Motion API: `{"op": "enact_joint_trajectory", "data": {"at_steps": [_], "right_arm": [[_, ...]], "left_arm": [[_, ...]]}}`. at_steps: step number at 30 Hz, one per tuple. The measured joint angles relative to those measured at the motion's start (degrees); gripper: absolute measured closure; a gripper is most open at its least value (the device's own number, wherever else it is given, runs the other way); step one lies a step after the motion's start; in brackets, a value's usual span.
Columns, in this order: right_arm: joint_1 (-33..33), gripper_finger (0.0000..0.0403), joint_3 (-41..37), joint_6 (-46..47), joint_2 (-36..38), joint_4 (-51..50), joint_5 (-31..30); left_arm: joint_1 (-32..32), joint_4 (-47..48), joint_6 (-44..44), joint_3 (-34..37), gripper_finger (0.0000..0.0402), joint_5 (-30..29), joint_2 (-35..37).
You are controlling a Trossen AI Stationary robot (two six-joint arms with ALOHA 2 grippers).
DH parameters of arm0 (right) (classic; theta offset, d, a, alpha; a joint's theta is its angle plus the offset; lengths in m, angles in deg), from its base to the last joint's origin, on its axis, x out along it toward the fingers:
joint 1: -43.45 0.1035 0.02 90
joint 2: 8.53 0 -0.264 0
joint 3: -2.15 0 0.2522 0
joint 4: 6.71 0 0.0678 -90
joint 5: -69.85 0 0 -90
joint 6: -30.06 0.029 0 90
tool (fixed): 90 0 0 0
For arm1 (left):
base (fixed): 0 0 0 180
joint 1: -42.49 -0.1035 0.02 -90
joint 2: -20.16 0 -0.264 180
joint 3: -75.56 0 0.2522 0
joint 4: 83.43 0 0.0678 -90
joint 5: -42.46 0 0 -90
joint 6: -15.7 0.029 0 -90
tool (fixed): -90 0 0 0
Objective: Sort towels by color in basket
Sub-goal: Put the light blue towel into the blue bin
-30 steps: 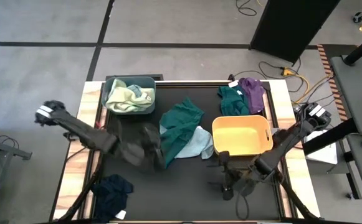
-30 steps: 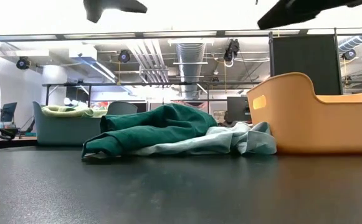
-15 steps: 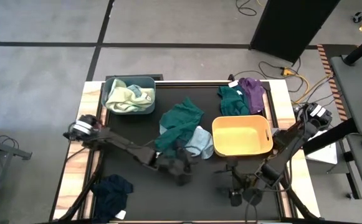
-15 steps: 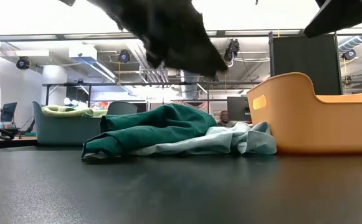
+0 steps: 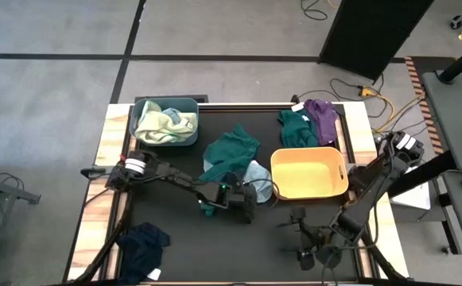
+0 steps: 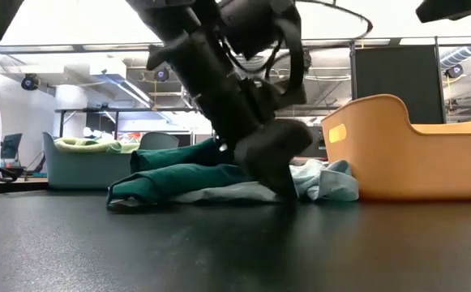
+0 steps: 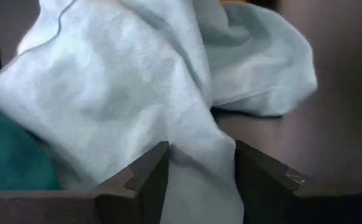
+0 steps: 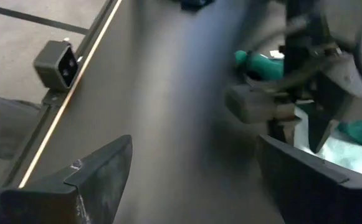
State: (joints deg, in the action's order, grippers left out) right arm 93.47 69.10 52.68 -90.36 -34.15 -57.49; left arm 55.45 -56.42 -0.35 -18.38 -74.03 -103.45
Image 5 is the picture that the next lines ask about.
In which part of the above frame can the large dark green towel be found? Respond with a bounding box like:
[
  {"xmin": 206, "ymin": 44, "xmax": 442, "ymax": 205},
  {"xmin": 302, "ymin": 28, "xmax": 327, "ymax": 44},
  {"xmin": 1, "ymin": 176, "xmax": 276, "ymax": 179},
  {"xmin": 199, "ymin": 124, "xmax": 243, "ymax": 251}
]
[{"xmin": 197, "ymin": 122, "xmax": 262, "ymax": 218}]

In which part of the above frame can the purple towel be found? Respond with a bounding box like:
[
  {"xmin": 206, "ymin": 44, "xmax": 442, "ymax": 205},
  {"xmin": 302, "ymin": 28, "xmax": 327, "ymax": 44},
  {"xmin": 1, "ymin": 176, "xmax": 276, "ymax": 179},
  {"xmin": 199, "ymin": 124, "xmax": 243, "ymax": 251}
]
[{"xmin": 304, "ymin": 99, "xmax": 340, "ymax": 146}]

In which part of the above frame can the striped hazard tape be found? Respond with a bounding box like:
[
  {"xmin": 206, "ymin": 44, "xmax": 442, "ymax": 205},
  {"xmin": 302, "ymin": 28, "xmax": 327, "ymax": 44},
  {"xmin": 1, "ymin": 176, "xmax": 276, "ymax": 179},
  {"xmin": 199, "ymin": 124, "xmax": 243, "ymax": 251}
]
[{"xmin": 404, "ymin": 56, "xmax": 445, "ymax": 156}]

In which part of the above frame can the grey metal table leg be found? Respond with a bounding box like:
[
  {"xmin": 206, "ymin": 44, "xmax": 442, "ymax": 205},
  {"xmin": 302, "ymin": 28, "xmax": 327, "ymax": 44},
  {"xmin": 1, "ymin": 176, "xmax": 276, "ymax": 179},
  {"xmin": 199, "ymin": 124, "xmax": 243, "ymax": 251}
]
[{"xmin": 0, "ymin": 172, "xmax": 41, "ymax": 206}]

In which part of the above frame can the black looped floor cable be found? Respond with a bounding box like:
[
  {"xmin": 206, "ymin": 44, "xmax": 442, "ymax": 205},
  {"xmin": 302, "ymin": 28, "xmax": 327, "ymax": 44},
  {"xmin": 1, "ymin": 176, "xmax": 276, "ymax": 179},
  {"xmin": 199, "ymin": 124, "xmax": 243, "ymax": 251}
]
[{"xmin": 300, "ymin": 0, "xmax": 329, "ymax": 21}]

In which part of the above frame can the yellow cable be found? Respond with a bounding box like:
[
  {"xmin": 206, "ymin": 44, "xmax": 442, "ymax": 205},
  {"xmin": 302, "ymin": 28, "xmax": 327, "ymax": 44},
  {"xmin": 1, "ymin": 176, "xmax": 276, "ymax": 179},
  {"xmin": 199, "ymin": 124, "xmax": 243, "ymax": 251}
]
[{"xmin": 367, "ymin": 93, "xmax": 426, "ymax": 134}]

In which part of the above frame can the small light blue towel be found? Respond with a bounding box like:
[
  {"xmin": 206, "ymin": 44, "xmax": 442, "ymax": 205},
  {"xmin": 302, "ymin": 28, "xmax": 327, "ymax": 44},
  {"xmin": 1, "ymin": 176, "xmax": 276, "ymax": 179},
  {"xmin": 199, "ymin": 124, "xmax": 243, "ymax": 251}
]
[{"xmin": 161, "ymin": 106, "xmax": 184, "ymax": 125}]

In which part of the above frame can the navy blue towel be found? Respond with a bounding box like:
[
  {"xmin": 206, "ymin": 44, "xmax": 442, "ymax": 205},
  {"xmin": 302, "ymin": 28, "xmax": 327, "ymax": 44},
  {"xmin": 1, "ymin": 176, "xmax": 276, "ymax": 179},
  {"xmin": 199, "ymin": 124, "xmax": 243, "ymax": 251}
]
[{"xmin": 115, "ymin": 222, "xmax": 172, "ymax": 285}]

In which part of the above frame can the black slanted pole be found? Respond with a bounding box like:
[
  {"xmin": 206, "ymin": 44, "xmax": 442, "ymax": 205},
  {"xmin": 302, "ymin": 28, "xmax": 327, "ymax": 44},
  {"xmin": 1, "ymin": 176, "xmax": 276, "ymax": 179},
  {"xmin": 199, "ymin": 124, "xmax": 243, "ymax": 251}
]
[{"xmin": 437, "ymin": 37, "xmax": 462, "ymax": 84}]

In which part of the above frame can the large light blue towel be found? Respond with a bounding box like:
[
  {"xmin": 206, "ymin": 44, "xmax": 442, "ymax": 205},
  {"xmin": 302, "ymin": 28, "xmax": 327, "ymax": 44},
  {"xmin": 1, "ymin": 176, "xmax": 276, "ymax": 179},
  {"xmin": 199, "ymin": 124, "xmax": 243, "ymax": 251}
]
[{"xmin": 202, "ymin": 158, "xmax": 274, "ymax": 204}]

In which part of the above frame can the tall black panel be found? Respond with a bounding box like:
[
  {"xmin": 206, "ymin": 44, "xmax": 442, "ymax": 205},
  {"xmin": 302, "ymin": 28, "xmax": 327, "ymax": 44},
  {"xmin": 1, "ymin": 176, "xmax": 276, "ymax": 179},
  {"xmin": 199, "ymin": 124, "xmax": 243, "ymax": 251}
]
[{"xmin": 318, "ymin": 0, "xmax": 435, "ymax": 83}]

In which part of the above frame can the grey desk with pole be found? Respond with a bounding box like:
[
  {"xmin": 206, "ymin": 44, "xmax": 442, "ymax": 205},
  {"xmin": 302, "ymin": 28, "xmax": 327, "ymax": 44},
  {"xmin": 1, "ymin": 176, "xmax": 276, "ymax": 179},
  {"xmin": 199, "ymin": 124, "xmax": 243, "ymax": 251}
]
[{"xmin": 420, "ymin": 59, "xmax": 462, "ymax": 172}]

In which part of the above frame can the pale yellow towel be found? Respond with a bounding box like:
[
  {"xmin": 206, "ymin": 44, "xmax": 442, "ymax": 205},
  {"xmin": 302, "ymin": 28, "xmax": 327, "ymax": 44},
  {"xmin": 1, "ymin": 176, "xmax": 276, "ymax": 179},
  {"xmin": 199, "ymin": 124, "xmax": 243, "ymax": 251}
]
[{"xmin": 134, "ymin": 113, "xmax": 199, "ymax": 144}]

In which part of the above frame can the blue-grey plastic basket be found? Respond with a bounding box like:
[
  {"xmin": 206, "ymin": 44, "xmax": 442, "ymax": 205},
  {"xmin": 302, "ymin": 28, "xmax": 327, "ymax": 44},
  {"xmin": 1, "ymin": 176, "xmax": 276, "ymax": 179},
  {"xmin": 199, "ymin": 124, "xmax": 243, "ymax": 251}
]
[{"xmin": 129, "ymin": 97, "xmax": 200, "ymax": 147}]

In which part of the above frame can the yellow plastic basket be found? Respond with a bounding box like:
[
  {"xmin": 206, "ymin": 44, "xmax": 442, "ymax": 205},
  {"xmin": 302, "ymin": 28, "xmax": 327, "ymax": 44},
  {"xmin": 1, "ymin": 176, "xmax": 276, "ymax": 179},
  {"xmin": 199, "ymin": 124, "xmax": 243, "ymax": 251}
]
[{"xmin": 270, "ymin": 146, "xmax": 350, "ymax": 200}]

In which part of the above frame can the small dark green towel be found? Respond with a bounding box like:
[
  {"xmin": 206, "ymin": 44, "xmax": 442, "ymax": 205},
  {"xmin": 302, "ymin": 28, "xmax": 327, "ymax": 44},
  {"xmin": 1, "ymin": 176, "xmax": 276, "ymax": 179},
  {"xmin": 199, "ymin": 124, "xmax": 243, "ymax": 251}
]
[{"xmin": 277, "ymin": 107, "xmax": 320, "ymax": 149}]

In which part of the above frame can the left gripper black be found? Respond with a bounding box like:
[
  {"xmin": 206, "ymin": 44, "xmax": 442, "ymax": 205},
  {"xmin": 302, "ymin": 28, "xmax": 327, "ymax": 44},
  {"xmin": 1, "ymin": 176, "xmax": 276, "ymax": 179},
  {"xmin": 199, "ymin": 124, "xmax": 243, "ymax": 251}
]
[{"xmin": 227, "ymin": 183, "xmax": 258, "ymax": 225}]

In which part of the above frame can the black diagonal frame bar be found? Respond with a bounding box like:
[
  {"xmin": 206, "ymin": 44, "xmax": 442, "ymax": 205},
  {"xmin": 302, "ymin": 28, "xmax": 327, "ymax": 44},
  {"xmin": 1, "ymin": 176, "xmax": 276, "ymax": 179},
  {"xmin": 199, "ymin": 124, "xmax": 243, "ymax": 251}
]
[{"xmin": 387, "ymin": 149, "xmax": 458, "ymax": 199}]

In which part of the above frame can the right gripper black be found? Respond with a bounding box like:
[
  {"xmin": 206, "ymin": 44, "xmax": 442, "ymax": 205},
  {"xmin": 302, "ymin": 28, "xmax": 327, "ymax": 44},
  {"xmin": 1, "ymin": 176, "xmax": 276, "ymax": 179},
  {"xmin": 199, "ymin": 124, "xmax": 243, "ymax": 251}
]
[{"xmin": 278, "ymin": 207, "xmax": 337, "ymax": 272}]

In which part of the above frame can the white paper sheet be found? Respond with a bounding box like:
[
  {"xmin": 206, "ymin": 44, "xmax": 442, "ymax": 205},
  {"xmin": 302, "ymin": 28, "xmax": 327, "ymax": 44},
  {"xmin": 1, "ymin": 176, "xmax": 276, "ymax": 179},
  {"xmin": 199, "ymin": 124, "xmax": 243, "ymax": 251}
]
[{"xmin": 389, "ymin": 166, "xmax": 432, "ymax": 211}]

